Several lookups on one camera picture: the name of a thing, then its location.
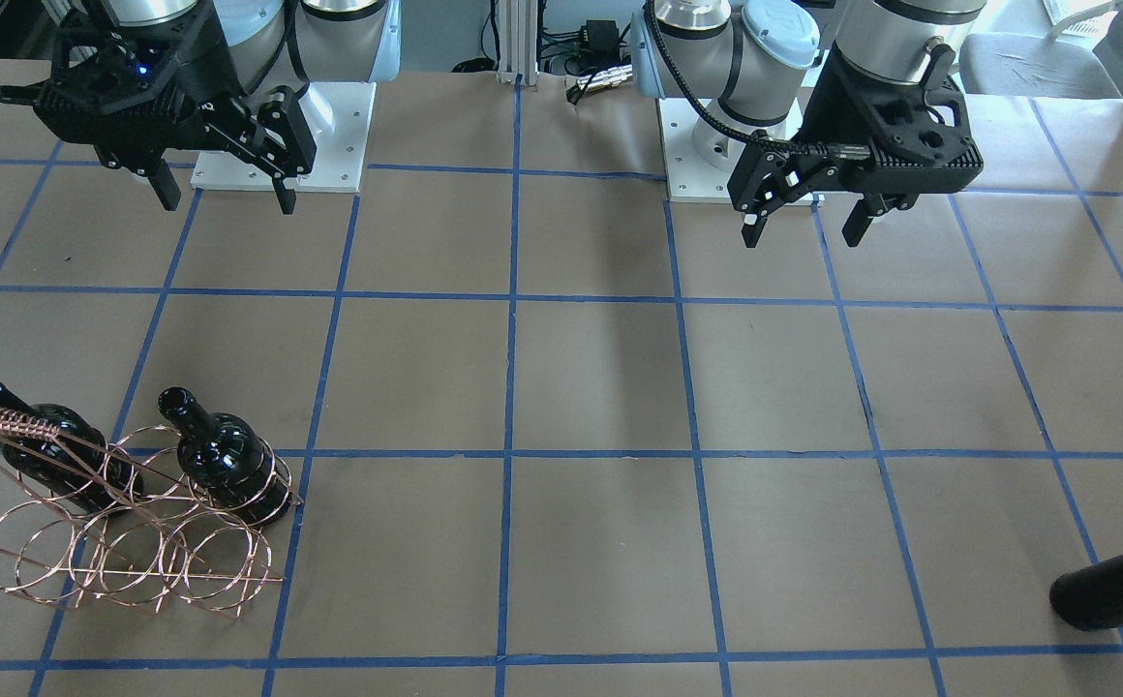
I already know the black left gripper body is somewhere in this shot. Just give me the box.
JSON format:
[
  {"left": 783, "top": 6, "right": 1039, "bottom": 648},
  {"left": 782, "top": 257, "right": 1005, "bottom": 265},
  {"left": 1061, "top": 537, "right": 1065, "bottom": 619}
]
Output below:
[{"left": 728, "top": 44, "right": 984, "bottom": 215}]

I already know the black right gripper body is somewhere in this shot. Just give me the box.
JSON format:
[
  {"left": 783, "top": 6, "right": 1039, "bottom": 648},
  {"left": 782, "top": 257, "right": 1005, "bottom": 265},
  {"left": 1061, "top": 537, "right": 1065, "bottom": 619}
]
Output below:
[{"left": 31, "top": 8, "right": 317, "bottom": 185}]

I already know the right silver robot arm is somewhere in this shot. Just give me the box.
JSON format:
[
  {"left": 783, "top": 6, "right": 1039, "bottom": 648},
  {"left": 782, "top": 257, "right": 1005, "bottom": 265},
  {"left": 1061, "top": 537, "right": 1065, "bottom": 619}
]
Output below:
[{"left": 31, "top": 1, "right": 402, "bottom": 215}]

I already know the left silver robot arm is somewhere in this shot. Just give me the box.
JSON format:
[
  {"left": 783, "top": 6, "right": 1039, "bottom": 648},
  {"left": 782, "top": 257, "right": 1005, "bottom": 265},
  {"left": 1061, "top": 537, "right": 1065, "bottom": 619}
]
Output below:
[{"left": 628, "top": 1, "right": 984, "bottom": 248}]

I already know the dark wine bottle in basket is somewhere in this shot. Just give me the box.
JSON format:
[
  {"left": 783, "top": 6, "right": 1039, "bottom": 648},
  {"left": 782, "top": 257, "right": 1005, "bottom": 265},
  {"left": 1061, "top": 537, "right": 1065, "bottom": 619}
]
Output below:
[{"left": 158, "top": 385, "right": 291, "bottom": 529}]

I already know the black power adapter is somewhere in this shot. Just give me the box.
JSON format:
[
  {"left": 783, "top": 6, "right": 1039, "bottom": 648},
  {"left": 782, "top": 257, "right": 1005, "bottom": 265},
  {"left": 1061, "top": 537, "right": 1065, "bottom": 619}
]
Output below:
[{"left": 578, "top": 19, "right": 621, "bottom": 57}]

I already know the grey office chair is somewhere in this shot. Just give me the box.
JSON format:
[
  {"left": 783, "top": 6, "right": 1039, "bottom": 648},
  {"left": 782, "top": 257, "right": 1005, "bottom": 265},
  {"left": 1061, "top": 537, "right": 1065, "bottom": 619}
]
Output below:
[{"left": 958, "top": 1, "right": 1123, "bottom": 99}]

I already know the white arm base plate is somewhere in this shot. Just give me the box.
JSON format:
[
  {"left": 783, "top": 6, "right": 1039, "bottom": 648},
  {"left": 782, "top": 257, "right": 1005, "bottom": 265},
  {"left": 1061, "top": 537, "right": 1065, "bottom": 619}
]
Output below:
[
  {"left": 657, "top": 98, "right": 745, "bottom": 204},
  {"left": 190, "top": 81, "right": 378, "bottom": 195}
]

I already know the aluminium frame post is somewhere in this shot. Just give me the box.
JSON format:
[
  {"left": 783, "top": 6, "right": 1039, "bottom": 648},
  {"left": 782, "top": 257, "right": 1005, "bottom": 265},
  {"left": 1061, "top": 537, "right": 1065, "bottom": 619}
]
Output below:
[{"left": 490, "top": 0, "right": 542, "bottom": 91}]

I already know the copper wire wine basket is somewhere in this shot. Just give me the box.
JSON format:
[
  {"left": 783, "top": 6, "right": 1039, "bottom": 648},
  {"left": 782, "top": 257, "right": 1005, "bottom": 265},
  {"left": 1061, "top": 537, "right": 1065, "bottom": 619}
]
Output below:
[{"left": 0, "top": 409, "right": 280, "bottom": 621}]

